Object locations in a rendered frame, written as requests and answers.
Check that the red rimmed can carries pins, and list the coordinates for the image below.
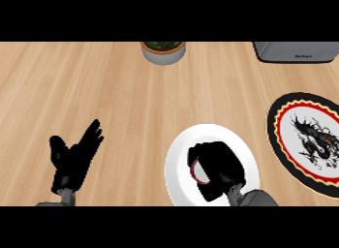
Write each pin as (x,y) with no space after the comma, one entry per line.
(199,171)

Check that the plain white plate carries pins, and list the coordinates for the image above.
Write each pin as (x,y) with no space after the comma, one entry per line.
(186,180)

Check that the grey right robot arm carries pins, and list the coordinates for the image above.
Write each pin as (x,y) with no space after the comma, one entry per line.
(251,197)

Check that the grey appliance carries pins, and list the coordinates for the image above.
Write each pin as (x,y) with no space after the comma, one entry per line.
(295,51)

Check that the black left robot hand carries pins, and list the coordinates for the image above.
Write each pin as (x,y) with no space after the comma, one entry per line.
(71,160)

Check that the grey plant pot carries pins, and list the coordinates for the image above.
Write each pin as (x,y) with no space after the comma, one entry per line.
(164,53)

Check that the black red decorated plate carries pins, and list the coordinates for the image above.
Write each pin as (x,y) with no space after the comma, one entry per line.
(314,145)

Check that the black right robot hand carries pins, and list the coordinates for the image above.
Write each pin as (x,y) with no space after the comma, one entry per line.
(222,168)

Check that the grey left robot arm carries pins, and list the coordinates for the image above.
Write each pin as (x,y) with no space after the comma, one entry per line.
(62,198)

